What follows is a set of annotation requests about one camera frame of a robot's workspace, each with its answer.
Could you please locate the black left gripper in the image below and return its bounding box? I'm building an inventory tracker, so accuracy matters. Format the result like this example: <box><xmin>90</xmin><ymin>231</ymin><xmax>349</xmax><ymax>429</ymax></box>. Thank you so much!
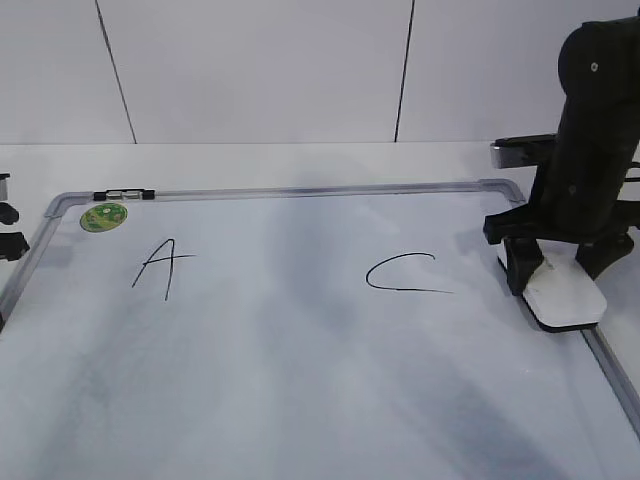
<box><xmin>0</xmin><ymin>202</ymin><xmax>29</xmax><ymax>325</ymax></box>

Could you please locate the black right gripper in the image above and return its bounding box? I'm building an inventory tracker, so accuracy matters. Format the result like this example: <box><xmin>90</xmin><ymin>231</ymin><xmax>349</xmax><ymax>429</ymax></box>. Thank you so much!
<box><xmin>483</xmin><ymin>101</ymin><xmax>639</xmax><ymax>296</ymax></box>

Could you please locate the white board eraser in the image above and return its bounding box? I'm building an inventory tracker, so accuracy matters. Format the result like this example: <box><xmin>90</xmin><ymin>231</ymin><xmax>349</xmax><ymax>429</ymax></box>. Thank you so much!
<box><xmin>520</xmin><ymin>249</ymin><xmax>607</xmax><ymax>333</ymax></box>

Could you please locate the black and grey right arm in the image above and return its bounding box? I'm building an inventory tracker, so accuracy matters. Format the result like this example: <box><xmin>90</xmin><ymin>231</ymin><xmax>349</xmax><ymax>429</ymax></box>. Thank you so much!
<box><xmin>483</xmin><ymin>17</ymin><xmax>639</xmax><ymax>296</ymax></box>

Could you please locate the round green magnet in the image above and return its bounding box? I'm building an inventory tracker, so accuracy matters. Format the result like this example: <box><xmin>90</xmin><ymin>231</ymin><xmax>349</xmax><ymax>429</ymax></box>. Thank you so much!
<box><xmin>80</xmin><ymin>203</ymin><xmax>128</xmax><ymax>233</ymax></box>

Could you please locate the black and silver hanger clip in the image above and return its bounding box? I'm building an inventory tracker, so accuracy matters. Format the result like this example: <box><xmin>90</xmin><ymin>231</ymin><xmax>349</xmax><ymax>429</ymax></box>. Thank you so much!
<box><xmin>93</xmin><ymin>189</ymin><xmax>156</xmax><ymax>202</ymax></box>

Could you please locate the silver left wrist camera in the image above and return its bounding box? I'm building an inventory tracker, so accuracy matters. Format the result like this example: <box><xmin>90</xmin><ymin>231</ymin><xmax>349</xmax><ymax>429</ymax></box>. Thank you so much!
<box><xmin>0</xmin><ymin>173</ymin><xmax>10</xmax><ymax>202</ymax></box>

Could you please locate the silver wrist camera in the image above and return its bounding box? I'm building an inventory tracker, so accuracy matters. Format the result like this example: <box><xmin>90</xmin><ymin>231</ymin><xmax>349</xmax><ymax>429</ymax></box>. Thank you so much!
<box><xmin>0</xmin><ymin>173</ymin><xmax>10</xmax><ymax>202</ymax></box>
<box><xmin>490</xmin><ymin>134</ymin><xmax>556</xmax><ymax>169</ymax></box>

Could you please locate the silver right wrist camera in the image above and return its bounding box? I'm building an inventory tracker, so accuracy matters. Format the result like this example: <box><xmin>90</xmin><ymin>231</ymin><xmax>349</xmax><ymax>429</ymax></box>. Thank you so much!
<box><xmin>490</xmin><ymin>134</ymin><xmax>556</xmax><ymax>169</ymax></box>

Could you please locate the white board with grey frame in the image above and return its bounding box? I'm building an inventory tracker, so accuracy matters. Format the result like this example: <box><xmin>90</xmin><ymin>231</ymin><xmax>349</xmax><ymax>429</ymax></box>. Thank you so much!
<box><xmin>1</xmin><ymin>180</ymin><xmax>639</xmax><ymax>479</ymax></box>

